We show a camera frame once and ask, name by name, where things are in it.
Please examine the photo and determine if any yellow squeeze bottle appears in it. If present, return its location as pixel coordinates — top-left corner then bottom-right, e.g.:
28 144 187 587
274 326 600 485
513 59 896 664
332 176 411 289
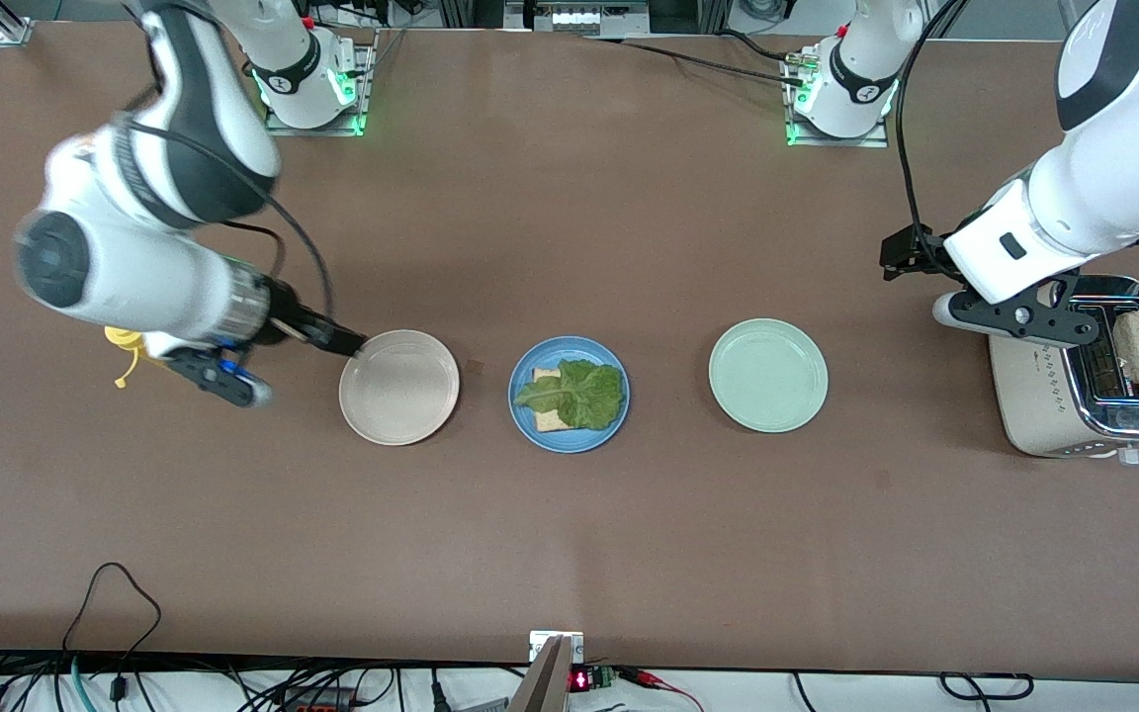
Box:
103 326 150 389

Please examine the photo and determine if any green lettuce leaf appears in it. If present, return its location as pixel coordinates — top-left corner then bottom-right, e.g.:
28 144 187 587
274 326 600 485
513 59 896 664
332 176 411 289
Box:
513 359 625 430

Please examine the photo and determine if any beige round plate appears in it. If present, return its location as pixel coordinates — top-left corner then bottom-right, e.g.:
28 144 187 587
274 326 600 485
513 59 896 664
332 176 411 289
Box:
338 329 461 447

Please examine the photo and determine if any light green round plate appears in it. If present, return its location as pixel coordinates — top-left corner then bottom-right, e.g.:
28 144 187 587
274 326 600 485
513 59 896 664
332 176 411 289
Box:
708 317 830 434

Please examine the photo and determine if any blue round plate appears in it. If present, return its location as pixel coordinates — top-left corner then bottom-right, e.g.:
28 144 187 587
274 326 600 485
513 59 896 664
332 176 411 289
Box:
509 336 631 455

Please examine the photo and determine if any cream and chrome toaster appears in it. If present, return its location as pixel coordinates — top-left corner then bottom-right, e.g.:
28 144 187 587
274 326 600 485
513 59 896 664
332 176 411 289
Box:
988 274 1139 464

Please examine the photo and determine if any red clip lead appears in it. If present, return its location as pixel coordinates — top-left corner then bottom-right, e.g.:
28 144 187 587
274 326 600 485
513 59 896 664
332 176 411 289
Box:
619 667 705 712

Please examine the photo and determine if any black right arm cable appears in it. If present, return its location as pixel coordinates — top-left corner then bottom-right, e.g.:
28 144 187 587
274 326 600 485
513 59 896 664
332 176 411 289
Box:
128 117 337 329

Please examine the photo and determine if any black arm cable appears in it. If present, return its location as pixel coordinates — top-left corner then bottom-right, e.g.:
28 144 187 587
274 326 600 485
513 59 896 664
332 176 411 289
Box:
894 0 971 260
128 117 337 329

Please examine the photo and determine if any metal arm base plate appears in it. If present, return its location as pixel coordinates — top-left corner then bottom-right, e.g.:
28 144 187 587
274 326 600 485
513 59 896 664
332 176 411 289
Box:
263 40 375 137
785 54 893 149

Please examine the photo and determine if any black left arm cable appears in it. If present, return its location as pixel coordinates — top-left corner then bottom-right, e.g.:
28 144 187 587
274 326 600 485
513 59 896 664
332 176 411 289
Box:
894 0 971 260

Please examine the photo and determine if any black table cable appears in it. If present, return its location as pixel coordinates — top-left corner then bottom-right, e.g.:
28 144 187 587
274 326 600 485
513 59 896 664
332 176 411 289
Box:
718 30 800 64
579 36 808 88

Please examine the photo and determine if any thin black looped cable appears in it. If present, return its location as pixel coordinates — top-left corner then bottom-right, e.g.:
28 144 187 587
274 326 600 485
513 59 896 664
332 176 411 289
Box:
63 562 163 683

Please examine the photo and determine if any grey metal camera stand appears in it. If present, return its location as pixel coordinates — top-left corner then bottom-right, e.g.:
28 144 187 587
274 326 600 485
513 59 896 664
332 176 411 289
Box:
508 631 585 712

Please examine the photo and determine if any black coiled cable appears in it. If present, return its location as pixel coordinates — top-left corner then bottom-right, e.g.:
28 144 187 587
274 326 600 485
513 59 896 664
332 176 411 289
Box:
939 671 1035 701

